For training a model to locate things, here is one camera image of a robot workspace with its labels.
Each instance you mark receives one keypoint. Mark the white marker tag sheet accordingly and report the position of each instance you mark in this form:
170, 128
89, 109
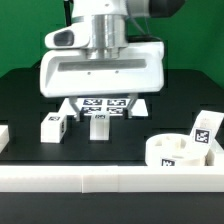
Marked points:
114, 105

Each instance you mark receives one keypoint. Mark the white U-shaped boundary wall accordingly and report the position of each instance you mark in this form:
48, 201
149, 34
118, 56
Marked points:
91, 179

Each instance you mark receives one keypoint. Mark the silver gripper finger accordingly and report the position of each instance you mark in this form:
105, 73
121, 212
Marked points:
72, 102
131, 106

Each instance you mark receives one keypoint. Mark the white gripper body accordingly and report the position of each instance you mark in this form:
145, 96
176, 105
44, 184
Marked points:
81, 63

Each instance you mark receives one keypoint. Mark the white round stool seat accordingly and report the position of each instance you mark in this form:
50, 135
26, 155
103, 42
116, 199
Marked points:
172, 149

